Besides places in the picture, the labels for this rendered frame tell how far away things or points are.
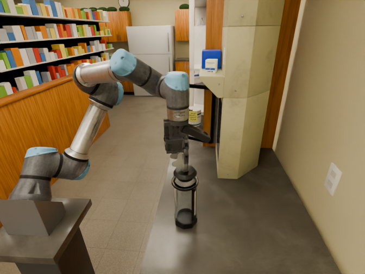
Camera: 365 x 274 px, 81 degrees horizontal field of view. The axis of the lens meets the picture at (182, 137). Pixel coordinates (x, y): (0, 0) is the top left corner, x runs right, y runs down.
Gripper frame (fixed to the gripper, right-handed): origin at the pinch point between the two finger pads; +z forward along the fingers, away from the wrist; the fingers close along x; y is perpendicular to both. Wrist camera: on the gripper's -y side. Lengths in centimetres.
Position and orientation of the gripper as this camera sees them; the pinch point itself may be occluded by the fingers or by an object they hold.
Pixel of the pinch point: (184, 166)
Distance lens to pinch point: 83.5
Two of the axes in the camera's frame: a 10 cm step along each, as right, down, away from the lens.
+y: -9.8, 1.0, -1.5
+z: 0.2, 8.9, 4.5
